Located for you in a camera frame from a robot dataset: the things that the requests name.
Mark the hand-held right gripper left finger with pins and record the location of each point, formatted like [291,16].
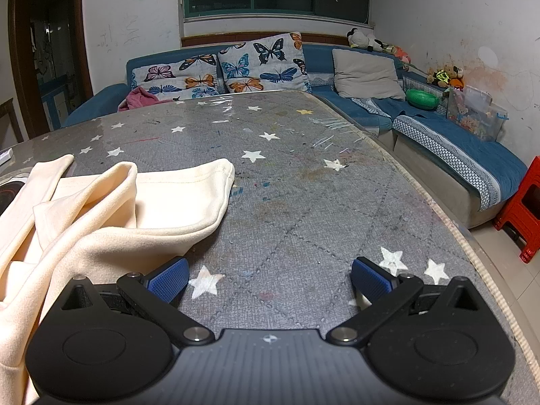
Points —
[168,279]

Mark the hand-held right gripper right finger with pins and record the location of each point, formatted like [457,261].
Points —
[371,280]

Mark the cream sweatshirt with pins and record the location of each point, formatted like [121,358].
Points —
[105,219]

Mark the grey star tablecloth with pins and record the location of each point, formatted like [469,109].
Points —
[295,177]

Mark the blue patterned sofa cover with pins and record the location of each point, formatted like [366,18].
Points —
[455,156]

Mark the red plastic stool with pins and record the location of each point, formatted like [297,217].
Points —
[521,206]

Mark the built-in round induction cooktop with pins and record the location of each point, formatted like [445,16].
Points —
[8,196]

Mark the pink cloth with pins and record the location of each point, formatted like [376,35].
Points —
[137,99]

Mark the green round bowl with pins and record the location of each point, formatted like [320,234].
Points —
[422,99]

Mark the small butterfly print cushion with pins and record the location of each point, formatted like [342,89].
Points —
[168,82]

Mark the clear plastic storage box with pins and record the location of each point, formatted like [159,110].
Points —
[476,114]

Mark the white flat box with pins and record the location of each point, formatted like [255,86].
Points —
[4,158]

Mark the plain grey cushion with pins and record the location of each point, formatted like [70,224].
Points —
[365,74]

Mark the blue cabinet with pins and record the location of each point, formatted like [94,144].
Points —
[55,105]

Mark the pile of small plush toys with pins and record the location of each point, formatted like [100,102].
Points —
[445,76]

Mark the blue corner sofa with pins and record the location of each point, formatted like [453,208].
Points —
[320,59]

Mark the wooden chair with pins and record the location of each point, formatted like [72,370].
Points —
[8,118]

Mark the pink plush toy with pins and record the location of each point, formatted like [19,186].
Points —
[400,55]

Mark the large butterfly print cushion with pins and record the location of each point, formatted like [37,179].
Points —
[261,63]

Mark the black and white plush toy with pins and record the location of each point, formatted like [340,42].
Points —
[363,40]

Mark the dark wooden door frame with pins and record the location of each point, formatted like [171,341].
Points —
[84,29]

